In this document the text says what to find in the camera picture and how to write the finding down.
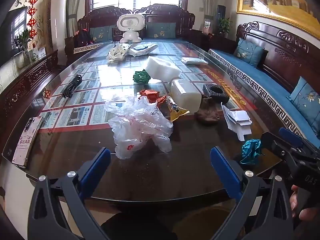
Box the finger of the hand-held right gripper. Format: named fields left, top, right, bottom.
left=261, top=132, right=294, bottom=159
left=279, top=127, right=307, bottom=150

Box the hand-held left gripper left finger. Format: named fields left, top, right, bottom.
left=27, top=147, right=112, bottom=240

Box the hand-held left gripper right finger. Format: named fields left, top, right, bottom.
left=210, top=146, right=294, bottom=240

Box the teal paper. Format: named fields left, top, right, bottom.
left=240, top=139, right=263, bottom=165

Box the white paper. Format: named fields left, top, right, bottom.
left=221, top=104, right=252, bottom=141

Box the yellow trash bin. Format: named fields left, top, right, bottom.
left=172, top=204, right=240, bottom=240

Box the clear plastic bag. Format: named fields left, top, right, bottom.
left=104, top=95, right=173, bottom=160

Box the yellow snack wrapper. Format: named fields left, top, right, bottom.
left=164, top=96, right=190, bottom=122

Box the translucent white plastic jug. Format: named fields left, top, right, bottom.
left=170, top=79, right=202, bottom=112

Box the red paper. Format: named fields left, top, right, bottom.
left=139, top=89, right=167, bottom=108

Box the person's right hand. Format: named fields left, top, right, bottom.
left=289, top=184, right=320, bottom=222

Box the blue embroidered cushion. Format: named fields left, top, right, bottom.
left=89, top=26, right=113, bottom=43
left=287, top=76, right=320, bottom=130
left=146, top=22, right=177, bottom=39
left=234, top=38, right=265, bottom=67

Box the brown sock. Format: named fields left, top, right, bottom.
left=195, top=97, right=222, bottom=124

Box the printed table mat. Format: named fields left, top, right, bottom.
left=41, top=41, right=258, bottom=130

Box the smartphone with patterned case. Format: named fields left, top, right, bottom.
left=11, top=116, right=44, bottom=167

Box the long carved wooden sofa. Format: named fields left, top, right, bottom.
left=207, top=21, right=320, bottom=148

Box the green crumpled paper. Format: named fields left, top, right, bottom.
left=132, top=69, right=151, bottom=83

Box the carved wooden cabinet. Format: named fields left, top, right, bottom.
left=0, top=50, right=60, bottom=128

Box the white folded packet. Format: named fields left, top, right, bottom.
left=181, top=57, right=208, bottom=65

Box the white spotted bag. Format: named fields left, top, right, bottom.
left=107, top=42, right=131, bottom=62

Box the white foam block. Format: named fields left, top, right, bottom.
left=146, top=56, right=183, bottom=80

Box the white and blue packet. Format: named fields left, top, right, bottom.
left=129, top=42, right=158, bottom=57

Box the wooden corner table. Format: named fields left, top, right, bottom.
left=191, top=29, right=237, bottom=53

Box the small box on cabinet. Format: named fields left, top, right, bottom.
left=27, top=47, right=47, bottom=62

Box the potted green plant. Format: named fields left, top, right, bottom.
left=219, top=17, right=232, bottom=37

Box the black bag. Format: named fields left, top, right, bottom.
left=77, top=29, right=92, bottom=47

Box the gold framed tree painting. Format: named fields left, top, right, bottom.
left=236, top=0, right=320, bottom=37

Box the green plant in vase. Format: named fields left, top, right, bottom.
left=14, top=29, right=33, bottom=67

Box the white robot toy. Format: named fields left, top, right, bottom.
left=117, top=13, right=145, bottom=43

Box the white standing air conditioner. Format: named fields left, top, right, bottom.
left=50, top=0, right=68, bottom=53

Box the television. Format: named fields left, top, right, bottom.
left=0, top=7, right=28, bottom=61

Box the red knot decoration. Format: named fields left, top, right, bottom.
left=27, top=0, right=38, bottom=38

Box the carved wooden sofa by window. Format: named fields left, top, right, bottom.
left=64, top=4, right=196, bottom=55

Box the black coiled cable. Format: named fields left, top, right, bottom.
left=61, top=74, right=83, bottom=98

